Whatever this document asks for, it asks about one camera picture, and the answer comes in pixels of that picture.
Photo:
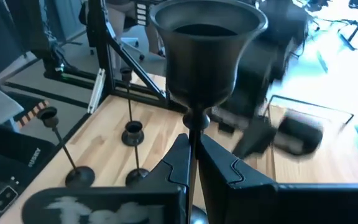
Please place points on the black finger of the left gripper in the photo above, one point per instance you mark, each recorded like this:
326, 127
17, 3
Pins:
253, 138

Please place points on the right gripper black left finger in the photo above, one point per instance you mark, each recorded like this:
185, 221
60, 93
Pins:
120, 205

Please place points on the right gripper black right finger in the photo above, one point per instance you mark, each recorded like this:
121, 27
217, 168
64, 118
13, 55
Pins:
259, 205

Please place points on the short black candlestick holder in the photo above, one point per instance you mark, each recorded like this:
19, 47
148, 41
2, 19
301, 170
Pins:
137, 176

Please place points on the tall black candlestick holder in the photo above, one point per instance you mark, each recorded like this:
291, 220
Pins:
79, 177
204, 62

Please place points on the medium black candlestick holder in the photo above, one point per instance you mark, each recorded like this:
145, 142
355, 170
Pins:
132, 142

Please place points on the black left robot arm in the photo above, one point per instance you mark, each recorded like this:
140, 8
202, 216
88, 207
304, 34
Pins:
259, 62

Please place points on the black floor stand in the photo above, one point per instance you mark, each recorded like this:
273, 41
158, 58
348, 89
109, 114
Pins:
350, 40

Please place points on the white plastic strip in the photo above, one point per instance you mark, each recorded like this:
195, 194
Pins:
96, 90

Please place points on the black Husky bag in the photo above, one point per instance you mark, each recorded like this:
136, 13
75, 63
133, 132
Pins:
8, 152

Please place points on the black mat with hazard stripes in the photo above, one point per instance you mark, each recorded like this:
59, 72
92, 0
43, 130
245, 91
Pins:
31, 112

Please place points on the office chair wheeled base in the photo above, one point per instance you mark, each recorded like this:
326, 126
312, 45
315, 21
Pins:
134, 46

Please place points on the black aluminium rig frame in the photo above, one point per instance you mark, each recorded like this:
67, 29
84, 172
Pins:
102, 46

